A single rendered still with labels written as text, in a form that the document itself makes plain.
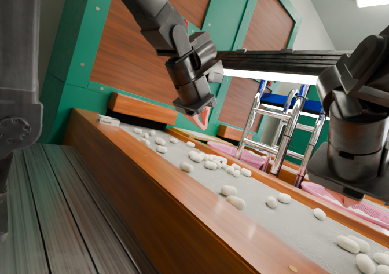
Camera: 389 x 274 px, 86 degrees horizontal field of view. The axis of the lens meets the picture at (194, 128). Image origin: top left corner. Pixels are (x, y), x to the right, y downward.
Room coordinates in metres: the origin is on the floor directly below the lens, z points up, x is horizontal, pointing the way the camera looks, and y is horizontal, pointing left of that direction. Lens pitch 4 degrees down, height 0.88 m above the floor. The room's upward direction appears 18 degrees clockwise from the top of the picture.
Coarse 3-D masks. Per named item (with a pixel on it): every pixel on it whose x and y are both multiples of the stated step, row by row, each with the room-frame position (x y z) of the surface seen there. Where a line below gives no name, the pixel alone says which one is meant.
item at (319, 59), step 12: (228, 60) 0.67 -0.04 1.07; (240, 60) 0.64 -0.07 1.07; (252, 60) 0.61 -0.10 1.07; (264, 60) 0.58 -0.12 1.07; (276, 60) 0.56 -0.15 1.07; (288, 60) 0.54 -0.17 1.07; (300, 60) 0.51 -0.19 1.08; (312, 60) 0.50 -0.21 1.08; (324, 60) 0.48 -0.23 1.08; (336, 60) 0.46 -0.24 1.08; (276, 72) 0.54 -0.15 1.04; (288, 72) 0.52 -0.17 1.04; (300, 72) 0.50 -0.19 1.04; (312, 72) 0.48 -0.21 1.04
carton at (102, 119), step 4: (100, 116) 0.61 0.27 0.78; (104, 116) 0.63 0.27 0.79; (108, 116) 0.66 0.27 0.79; (96, 120) 0.63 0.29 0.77; (100, 120) 0.61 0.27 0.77; (104, 120) 0.62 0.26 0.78; (108, 120) 0.63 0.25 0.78; (112, 120) 0.63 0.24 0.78; (116, 120) 0.64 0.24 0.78; (108, 124) 0.63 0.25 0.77; (112, 124) 0.64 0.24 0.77; (116, 124) 0.64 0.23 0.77
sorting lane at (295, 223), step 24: (168, 144) 0.76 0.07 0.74; (216, 192) 0.42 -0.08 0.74; (240, 192) 0.47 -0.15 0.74; (264, 192) 0.53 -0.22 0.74; (264, 216) 0.38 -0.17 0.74; (288, 216) 0.42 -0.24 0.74; (312, 216) 0.47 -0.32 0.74; (288, 240) 0.31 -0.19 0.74; (312, 240) 0.34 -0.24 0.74; (336, 264) 0.29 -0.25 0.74
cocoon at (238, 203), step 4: (228, 196) 0.37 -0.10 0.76; (232, 196) 0.37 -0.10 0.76; (228, 200) 0.37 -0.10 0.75; (232, 200) 0.36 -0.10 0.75; (236, 200) 0.36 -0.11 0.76; (240, 200) 0.36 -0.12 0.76; (232, 204) 0.36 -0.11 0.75; (236, 204) 0.36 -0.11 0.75; (240, 204) 0.36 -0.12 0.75; (244, 204) 0.36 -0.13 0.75; (236, 208) 0.36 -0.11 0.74; (240, 208) 0.36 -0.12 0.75
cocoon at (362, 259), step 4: (356, 256) 0.31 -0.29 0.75; (360, 256) 0.30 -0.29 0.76; (364, 256) 0.30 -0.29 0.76; (356, 260) 0.30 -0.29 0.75; (360, 260) 0.29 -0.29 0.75; (364, 260) 0.29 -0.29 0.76; (368, 260) 0.29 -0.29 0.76; (360, 264) 0.29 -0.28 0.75; (364, 264) 0.29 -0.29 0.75; (368, 264) 0.28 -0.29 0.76; (372, 264) 0.28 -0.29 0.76; (360, 268) 0.29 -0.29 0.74; (364, 268) 0.28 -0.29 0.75; (368, 268) 0.28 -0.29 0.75; (372, 268) 0.28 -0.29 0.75; (364, 272) 0.28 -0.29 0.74; (368, 272) 0.28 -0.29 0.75; (372, 272) 0.28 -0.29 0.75
